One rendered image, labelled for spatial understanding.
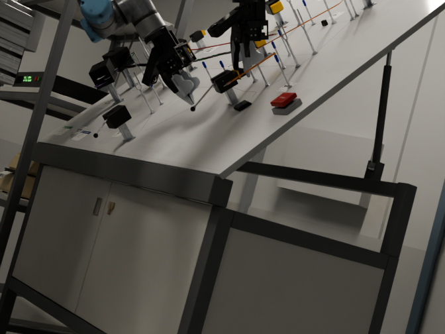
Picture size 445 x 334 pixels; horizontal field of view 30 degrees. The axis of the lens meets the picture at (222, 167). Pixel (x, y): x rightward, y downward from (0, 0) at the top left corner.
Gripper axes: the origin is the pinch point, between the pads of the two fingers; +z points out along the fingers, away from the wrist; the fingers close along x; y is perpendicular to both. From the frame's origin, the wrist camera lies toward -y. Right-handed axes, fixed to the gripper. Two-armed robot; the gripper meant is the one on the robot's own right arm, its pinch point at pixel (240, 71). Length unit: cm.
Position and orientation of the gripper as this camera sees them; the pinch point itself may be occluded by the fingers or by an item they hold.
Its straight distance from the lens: 228.8
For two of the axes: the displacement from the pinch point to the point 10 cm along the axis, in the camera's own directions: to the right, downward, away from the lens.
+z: 0.3, 9.7, 2.5
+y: 9.4, -1.2, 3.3
